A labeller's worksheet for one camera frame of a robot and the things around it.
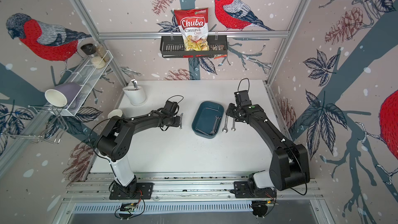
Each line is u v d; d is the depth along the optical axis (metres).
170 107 0.79
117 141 0.49
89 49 0.78
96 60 0.83
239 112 0.62
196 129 0.95
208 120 0.98
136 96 1.02
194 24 0.80
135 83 1.07
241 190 0.73
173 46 0.95
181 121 0.96
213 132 0.93
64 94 0.61
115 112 0.93
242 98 0.66
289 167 0.41
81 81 0.78
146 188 0.74
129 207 0.71
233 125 0.98
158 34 1.92
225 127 0.96
